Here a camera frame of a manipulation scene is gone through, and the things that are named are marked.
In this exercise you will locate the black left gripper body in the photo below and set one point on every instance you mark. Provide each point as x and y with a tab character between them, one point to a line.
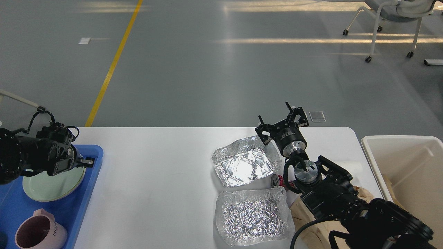
68	161

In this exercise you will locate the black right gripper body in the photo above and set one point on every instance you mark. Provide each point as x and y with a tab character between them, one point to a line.
288	138

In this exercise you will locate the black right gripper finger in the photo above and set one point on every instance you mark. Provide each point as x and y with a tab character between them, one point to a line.
296	118
266	132

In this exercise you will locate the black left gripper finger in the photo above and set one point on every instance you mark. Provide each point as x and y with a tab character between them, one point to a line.
85	162

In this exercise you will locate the light green plate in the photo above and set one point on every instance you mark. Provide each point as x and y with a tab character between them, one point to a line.
45	188

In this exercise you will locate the pink mug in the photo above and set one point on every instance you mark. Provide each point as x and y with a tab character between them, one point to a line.
40	231

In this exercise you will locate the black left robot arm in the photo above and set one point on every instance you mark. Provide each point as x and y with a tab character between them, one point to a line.
50	151

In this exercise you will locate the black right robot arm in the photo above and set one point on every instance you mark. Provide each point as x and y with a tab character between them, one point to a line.
325	189

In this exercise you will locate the upper aluminium foil tray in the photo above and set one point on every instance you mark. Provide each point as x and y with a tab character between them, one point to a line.
244	161

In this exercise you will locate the aluminium foil tray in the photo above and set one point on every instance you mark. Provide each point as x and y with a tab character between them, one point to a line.
250	217
244	161

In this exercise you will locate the crushed red soda can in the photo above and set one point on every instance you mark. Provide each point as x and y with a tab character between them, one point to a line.
277	180

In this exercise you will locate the blue plastic tray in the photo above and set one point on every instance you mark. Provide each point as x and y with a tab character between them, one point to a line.
69	211

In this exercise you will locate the white chair at left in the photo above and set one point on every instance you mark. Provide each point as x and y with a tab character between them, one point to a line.
4	93

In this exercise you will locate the lower aluminium foil tray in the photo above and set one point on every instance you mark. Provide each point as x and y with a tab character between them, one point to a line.
250	217

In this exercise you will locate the brown paper bag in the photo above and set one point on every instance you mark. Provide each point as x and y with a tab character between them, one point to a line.
316	236

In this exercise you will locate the white plastic bin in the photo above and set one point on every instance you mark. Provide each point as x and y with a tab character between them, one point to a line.
409	172

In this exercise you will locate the white bar on floor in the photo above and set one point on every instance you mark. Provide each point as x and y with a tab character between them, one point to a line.
433	62

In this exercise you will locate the white office chair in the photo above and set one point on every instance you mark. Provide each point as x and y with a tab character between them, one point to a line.
401	11

